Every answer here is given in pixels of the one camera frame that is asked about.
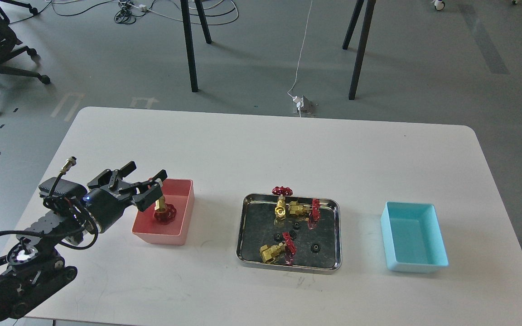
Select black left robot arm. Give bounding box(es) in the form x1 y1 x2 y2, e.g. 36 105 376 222
0 157 167 321

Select white caster wheel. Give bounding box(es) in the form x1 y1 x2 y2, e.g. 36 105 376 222
433 0 445 11

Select shiny metal tray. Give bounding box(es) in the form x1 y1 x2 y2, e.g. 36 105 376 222
236 193 342 274

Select brass valve upright red handwheel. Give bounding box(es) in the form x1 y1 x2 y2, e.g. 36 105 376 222
272 186 293 226

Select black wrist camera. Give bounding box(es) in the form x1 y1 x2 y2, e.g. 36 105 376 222
38 177 87 200

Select brass valve front red handwheel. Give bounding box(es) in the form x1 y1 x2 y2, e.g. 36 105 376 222
259 232 297 265

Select tangled floor cables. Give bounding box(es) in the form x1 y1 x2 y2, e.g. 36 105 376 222
43 0 240 26

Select brass valve red handwheel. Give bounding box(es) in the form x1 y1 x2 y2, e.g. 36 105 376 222
288 198 321 224
259 232 297 265
153 196 177 225
272 186 293 226

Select light blue plastic box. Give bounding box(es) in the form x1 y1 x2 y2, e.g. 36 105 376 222
381 201 449 273

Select pink plastic box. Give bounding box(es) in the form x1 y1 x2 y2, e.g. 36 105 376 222
132 179 194 245

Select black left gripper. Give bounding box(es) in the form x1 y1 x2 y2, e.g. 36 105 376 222
83 161 168 233

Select black table leg pair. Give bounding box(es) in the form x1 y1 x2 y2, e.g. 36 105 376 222
342 0 377 101
180 0 212 92

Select white cable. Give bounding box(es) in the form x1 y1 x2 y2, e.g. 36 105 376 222
287 0 314 98

